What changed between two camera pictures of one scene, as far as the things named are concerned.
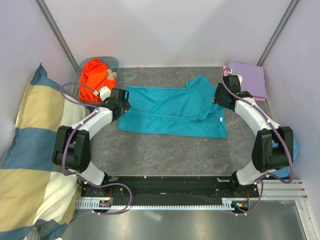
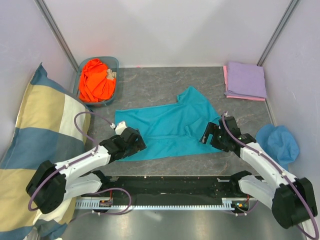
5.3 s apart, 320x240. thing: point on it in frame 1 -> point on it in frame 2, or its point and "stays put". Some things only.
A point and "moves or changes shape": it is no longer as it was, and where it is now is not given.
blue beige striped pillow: [37, 198] stays put
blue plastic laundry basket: [112, 64] stays put
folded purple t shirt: [253, 79] stays put
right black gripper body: [218, 97] -> [219, 139]
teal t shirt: [189, 112] moves or changes shape
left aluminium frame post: [46, 13] stays put
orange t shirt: [94, 75] stays put
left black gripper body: [125, 106] -> [138, 146]
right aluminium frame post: [293, 5] stays put
